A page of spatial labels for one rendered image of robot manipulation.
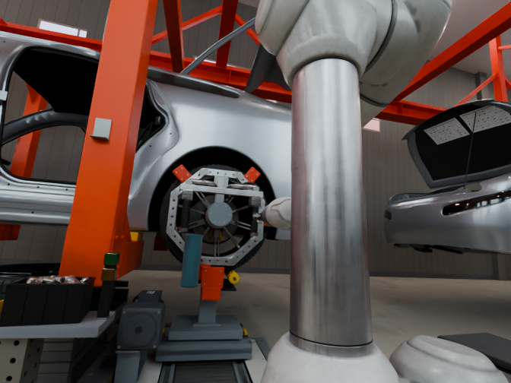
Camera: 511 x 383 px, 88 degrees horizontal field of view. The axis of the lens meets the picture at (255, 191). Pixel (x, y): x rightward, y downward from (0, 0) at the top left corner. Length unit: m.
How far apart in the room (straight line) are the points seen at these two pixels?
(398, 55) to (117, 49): 1.17
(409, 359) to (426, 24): 0.50
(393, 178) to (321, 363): 7.70
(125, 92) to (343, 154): 1.10
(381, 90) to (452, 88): 10.21
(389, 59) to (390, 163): 7.50
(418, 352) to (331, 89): 0.38
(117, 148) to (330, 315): 1.07
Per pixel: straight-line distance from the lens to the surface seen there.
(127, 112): 1.28
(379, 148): 7.89
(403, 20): 0.54
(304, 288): 0.34
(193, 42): 7.09
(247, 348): 1.67
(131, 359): 1.47
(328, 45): 0.42
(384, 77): 0.56
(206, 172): 1.54
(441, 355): 0.48
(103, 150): 1.24
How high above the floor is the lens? 0.74
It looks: 10 degrees up
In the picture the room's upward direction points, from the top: 4 degrees clockwise
